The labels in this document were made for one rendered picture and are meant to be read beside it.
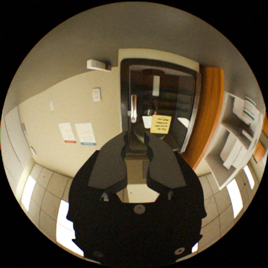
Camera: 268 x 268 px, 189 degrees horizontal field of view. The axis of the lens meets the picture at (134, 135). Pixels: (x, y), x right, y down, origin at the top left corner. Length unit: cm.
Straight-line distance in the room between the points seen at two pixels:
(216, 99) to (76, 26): 46
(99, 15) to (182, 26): 14
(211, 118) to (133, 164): 41
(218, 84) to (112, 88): 72
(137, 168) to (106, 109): 57
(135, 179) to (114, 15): 56
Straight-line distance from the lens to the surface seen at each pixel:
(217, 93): 41
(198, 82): 41
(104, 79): 80
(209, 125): 43
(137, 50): 36
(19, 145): 292
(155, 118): 35
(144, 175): 46
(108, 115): 84
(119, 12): 18
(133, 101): 27
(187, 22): 20
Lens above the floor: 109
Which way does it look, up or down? 32 degrees up
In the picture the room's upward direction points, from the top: 179 degrees counter-clockwise
